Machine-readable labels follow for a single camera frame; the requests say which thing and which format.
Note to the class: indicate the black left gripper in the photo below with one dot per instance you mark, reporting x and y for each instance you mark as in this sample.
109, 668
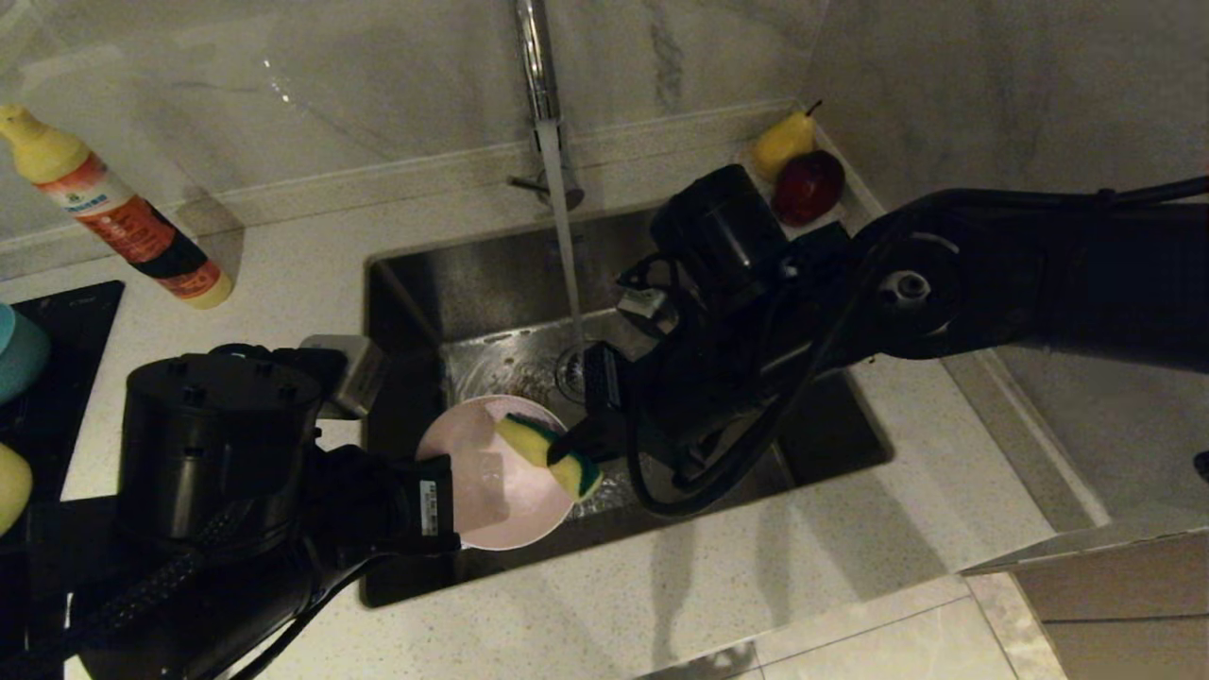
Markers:
359, 505

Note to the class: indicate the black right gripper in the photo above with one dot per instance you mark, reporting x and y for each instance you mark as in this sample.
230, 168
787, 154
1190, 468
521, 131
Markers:
680, 378

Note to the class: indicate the yellow green sponge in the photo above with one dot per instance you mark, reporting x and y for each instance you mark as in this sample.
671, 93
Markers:
529, 444

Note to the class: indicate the pink plastic bowl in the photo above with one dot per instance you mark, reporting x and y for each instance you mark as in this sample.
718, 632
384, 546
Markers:
501, 510

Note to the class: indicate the yellow plastic bowl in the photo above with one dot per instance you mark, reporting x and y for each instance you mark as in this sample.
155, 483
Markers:
11, 486

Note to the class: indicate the orange yellow detergent bottle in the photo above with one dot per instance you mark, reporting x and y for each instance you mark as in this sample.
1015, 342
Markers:
123, 217

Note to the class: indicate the blue plastic bowl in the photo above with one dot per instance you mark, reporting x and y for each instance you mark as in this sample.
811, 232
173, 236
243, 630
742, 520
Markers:
19, 354

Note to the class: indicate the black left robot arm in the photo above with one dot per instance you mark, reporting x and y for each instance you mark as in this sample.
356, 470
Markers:
189, 491

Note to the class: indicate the stainless steel sink basin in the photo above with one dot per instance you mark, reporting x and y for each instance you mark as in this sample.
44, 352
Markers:
831, 434

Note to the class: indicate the round metal drain strainer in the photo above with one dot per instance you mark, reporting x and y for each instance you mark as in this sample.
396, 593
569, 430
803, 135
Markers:
567, 373

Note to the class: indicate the small white fruit dish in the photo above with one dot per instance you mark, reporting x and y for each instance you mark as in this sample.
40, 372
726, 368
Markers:
826, 222

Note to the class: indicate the dark red apple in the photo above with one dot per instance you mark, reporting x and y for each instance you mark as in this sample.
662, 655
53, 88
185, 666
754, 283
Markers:
808, 189

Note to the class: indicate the yellow pear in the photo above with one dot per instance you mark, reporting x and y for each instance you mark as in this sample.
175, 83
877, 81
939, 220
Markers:
779, 146

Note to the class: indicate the chrome faucet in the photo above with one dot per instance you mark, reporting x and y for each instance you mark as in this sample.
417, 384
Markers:
540, 76

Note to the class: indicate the black glass cooktop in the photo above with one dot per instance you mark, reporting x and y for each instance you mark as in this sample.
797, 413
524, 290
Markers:
57, 359

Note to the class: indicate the light wooden cabinet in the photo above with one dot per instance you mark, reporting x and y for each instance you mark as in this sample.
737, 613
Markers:
1124, 604

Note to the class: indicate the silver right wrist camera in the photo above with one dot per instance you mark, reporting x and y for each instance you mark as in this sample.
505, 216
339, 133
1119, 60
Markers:
647, 300

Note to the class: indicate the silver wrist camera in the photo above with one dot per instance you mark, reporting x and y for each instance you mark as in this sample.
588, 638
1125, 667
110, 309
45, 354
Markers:
354, 373
647, 300

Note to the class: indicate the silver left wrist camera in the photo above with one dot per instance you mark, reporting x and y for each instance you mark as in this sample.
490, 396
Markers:
354, 373

